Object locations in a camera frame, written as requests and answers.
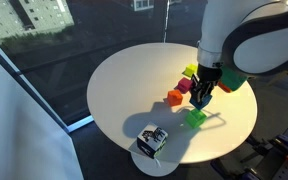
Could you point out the window frame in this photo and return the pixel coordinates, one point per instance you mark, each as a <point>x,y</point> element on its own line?
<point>80,123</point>

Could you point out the orange blue clamp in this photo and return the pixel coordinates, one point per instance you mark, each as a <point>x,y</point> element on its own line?
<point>234,170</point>
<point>287,150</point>

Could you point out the magenta block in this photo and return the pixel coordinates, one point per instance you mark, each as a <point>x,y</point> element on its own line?
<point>184,85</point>

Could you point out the blue block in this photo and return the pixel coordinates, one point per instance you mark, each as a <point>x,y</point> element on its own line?
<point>200,104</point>

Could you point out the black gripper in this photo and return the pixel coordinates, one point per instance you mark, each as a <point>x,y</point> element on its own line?
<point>209,74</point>

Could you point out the zebra print soft cube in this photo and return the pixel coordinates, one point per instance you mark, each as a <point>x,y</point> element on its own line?
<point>151,140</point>

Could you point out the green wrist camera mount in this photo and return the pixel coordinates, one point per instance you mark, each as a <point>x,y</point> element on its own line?
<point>232,79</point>

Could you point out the white table pedestal base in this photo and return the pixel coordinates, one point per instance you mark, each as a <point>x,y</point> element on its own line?
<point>154,166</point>

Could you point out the orange block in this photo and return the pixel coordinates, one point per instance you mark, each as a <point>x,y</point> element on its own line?
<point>174,98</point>

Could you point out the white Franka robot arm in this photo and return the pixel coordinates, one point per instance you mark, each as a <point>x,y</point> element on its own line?
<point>257,36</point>

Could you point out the lime yellow block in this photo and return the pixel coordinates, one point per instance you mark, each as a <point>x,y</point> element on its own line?
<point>190,70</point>

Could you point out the green block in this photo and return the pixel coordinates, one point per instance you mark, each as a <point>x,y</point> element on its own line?
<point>195,118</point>

